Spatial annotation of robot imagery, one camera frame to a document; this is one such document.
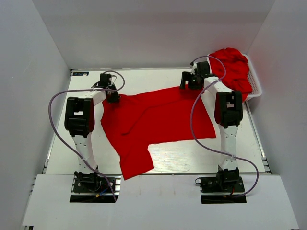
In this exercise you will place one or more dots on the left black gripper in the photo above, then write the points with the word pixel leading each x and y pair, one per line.
pixel 113 96

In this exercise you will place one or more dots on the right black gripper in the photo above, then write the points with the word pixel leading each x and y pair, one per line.
pixel 189 84

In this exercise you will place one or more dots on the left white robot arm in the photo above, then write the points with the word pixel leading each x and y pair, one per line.
pixel 80 121

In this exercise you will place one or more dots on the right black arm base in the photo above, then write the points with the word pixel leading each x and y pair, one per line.
pixel 213 193

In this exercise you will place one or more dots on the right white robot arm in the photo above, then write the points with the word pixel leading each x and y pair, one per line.
pixel 228 113

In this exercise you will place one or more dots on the blue label sticker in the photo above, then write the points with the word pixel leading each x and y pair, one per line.
pixel 80 73

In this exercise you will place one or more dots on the red t shirt pile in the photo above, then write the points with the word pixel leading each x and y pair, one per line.
pixel 232 66

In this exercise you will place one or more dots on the white plastic basket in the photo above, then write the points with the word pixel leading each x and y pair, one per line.
pixel 252 78

